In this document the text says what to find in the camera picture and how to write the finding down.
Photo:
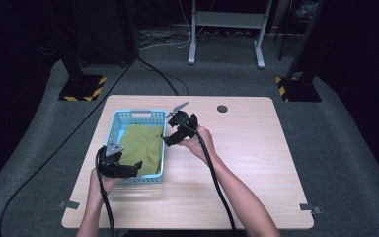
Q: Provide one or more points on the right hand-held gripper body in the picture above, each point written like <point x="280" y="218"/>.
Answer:
<point x="185" y="121"/>

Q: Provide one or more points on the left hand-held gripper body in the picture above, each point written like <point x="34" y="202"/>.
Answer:
<point x="110" y="161"/>

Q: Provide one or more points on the olive green cloth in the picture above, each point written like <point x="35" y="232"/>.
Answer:
<point x="143" y="148"/>

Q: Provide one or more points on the light blue perforated plastic basket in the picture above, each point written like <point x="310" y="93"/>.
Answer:
<point x="118" y="123"/>

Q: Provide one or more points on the person's right hand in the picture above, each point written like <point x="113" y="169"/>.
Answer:
<point x="200" y="144"/>

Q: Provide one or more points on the person's left hand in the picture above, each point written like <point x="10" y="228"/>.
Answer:
<point x="98" y="189"/>

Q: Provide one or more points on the dark round table grommet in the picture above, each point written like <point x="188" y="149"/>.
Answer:
<point x="222" y="109"/>

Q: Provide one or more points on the grey tape piece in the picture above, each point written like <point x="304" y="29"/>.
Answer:
<point x="309" y="208"/>
<point x="69" y="205"/>

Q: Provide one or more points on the black stand with striped base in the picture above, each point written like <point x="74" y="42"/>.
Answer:
<point x="82" y="87"/>
<point x="297" y="89"/>

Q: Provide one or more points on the black cabinet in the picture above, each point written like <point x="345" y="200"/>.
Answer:
<point x="105" y="29"/>

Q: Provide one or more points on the white metal desk frame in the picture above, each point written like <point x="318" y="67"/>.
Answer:
<point x="227" y="19"/>

